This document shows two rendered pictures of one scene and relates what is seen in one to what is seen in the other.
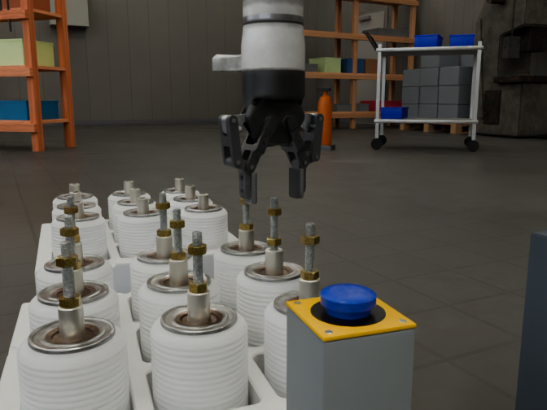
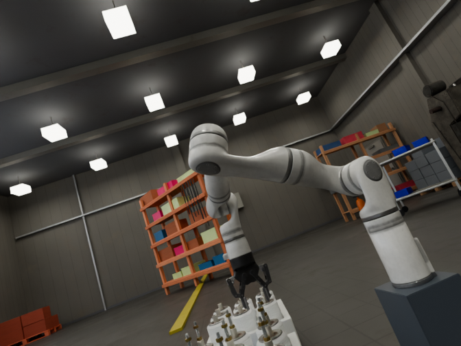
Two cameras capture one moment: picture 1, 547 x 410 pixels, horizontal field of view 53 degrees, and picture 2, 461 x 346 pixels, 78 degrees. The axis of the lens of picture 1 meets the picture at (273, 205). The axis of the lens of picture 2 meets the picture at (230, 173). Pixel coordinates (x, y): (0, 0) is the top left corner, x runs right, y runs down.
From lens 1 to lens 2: 0.43 m
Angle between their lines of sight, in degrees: 31
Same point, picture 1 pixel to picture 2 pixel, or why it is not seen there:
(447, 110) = (443, 174)
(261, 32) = (228, 246)
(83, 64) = (246, 224)
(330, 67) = not seen: hidden behind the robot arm
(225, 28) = not seen: hidden behind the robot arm
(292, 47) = (240, 247)
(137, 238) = (240, 325)
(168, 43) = (280, 199)
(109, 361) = not seen: outside the picture
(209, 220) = (267, 308)
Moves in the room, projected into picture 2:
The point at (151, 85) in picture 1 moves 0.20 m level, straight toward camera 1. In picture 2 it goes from (279, 221) to (279, 221)
